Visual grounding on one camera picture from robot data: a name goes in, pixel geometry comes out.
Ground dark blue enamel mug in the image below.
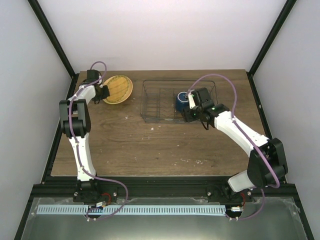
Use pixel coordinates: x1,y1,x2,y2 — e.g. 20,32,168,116
175,91,190,113

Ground yellow woven bamboo plate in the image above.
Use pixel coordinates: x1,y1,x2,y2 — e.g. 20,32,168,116
103,75,134,105

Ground black wire dish rack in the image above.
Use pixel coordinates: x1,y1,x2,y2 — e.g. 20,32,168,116
139,80,220,125

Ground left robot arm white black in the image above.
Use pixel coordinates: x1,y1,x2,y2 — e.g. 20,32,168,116
59,69,110,202

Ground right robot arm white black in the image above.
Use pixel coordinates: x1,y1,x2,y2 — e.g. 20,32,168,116
177,87,288,202

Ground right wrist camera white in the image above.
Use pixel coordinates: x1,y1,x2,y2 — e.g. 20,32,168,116
187,92,196,110

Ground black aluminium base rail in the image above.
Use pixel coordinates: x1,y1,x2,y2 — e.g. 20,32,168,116
72,176,253,205

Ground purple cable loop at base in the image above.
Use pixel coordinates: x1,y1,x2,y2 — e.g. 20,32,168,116
83,196,132,222

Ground left black frame post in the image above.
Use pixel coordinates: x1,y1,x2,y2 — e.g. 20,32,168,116
26,0,77,78

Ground black frame post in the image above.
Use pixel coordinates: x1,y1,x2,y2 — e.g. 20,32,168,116
251,0,298,73
26,0,77,78

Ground light blue slotted cable duct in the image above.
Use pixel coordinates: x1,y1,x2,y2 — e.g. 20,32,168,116
36,204,226,216

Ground right black frame post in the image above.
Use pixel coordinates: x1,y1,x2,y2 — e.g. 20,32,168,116
251,0,298,73

